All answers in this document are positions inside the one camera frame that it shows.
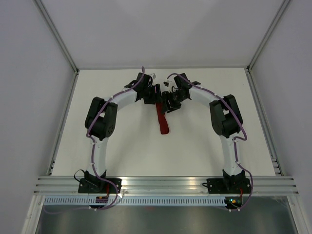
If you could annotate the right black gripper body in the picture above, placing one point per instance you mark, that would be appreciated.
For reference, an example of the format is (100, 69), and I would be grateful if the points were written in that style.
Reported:
(174, 98)

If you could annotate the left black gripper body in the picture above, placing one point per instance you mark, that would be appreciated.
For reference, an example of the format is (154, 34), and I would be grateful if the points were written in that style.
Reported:
(150, 97)

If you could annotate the dark red cloth napkin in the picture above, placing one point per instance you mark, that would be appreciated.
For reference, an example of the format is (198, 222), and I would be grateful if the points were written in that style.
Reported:
(163, 124)

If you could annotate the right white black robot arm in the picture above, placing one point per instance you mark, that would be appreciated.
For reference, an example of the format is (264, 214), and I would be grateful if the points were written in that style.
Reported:
(226, 121)

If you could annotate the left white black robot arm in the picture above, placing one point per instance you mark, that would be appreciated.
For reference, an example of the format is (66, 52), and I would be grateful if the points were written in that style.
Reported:
(101, 122)

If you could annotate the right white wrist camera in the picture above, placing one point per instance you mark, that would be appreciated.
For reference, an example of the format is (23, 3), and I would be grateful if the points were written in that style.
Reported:
(169, 82)

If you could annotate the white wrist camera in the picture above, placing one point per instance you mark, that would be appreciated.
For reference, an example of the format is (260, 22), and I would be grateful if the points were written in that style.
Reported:
(153, 76)
(169, 82)

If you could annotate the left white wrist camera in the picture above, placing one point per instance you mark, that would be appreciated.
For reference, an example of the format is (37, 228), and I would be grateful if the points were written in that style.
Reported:
(153, 76)

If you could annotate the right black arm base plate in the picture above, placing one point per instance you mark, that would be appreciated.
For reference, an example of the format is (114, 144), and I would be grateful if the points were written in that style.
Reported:
(220, 186)

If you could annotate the left aluminium frame post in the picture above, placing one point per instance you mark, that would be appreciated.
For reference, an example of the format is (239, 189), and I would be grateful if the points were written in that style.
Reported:
(55, 33)

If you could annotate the aluminium frame post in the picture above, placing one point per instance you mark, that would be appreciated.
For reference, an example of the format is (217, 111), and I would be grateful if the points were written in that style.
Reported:
(55, 33)
(273, 25)

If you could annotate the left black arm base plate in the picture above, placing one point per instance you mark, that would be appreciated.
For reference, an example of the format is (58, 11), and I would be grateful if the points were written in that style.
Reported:
(99, 186)

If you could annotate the white slotted cable duct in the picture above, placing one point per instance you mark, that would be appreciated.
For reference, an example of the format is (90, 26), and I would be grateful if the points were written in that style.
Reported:
(136, 200)

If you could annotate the aluminium mounting rail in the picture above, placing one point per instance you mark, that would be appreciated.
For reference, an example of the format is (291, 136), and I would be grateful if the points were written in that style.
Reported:
(160, 185)

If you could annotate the right aluminium frame post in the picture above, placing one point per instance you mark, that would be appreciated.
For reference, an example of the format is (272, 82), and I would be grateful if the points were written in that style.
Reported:
(273, 25)

